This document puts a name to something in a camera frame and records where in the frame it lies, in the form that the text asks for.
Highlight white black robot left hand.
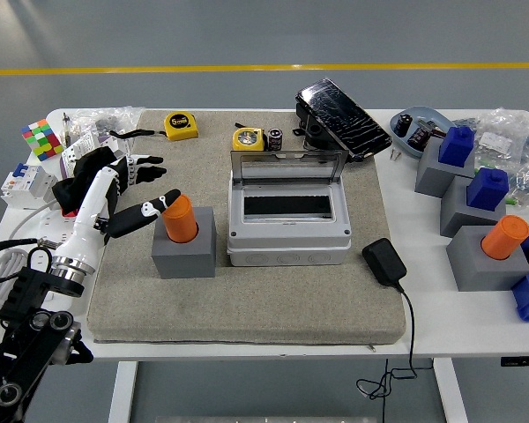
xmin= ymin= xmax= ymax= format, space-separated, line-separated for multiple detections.
xmin=52 ymin=153 xmax=183 ymax=272

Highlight orange cylinder battery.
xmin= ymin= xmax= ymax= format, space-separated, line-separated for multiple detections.
xmin=162 ymin=193 xmax=199 ymax=243
xmin=480 ymin=214 xmax=529 ymax=261

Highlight grey electrical box with lid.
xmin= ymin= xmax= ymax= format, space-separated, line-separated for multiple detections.
xmin=227 ymin=148 xmax=353 ymax=268

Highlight black box with glossy lid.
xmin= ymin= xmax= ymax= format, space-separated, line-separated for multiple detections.
xmin=294 ymin=78 xmax=393 ymax=163

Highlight black cloth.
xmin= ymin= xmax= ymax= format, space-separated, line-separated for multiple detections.
xmin=51 ymin=147 xmax=129 ymax=217

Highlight white purple cardboard packet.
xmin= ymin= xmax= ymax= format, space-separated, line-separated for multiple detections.
xmin=59 ymin=131 xmax=131 ymax=177

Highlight white circuit breaker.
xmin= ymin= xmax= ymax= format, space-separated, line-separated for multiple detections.
xmin=0 ymin=161 xmax=59 ymax=211

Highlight large colourful puzzle cube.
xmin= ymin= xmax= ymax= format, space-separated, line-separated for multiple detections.
xmin=19 ymin=118 xmax=66 ymax=162

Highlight grey block with round hole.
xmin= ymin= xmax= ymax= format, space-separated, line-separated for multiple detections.
xmin=151 ymin=205 xmax=217 ymax=279

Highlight yellow tape measure black label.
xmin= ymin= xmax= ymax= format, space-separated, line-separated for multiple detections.
xmin=232 ymin=127 xmax=266 ymax=152

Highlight grey-brown mat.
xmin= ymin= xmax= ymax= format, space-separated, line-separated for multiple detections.
xmin=86 ymin=108 xmax=407 ymax=345

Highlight white table leg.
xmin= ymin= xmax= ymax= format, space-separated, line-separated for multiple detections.
xmin=432 ymin=357 xmax=468 ymax=423
xmin=108 ymin=360 xmax=138 ymax=423

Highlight black power adapter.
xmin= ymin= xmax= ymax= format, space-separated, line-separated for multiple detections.
xmin=361 ymin=237 xmax=408 ymax=287

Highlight grey holder block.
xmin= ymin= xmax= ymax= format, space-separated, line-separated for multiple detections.
xmin=445 ymin=225 xmax=529 ymax=293
xmin=414 ymin=137 xmax=476 ymax=197
xmin=439 ymin=174 xmax=508 ymax=239

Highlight blue-grey dish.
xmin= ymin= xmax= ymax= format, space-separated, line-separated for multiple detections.
xmin=388 ymin=105 xmax=455 ymax=160

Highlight blue block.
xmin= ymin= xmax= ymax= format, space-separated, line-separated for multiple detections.
xmin=466 ymin=167 xmax=510 ymax=211
xmin=437 ymin=125 xmax=475 ymax=167

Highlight clear plastic bags of parts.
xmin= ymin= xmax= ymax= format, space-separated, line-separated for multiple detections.
xmin=451 ymin=108 xmax=529 ymax=208

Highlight white cable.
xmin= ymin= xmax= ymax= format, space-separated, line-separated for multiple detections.
xmin=0 ymin=200 xmax=58 ymax=345

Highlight yellow tape measure with strap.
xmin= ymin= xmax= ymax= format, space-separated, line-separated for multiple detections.
xmin=108 ymin=111 xmax=200 ymax=142

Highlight black adapter cord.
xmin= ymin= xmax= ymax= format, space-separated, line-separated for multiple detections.
xmin=355 ymin=281 xmax=420 ymax=401

